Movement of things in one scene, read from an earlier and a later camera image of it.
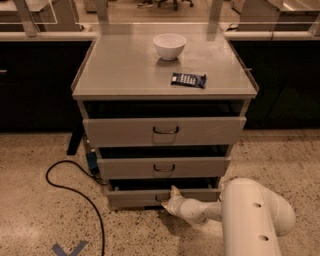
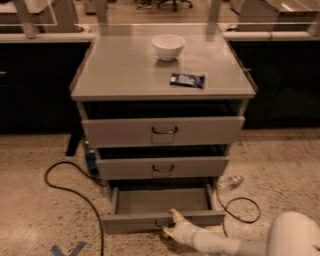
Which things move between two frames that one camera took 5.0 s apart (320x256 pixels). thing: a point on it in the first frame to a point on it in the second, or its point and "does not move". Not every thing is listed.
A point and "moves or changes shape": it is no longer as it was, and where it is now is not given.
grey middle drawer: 163,167 does not move
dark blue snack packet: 188,79 does not move
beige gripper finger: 174,191 to 176,216
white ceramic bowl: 169,45 does not move
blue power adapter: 93,162 does not move
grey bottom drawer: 153,198 moves or changes shape
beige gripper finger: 165,205 to 169,232
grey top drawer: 163,131 does not move
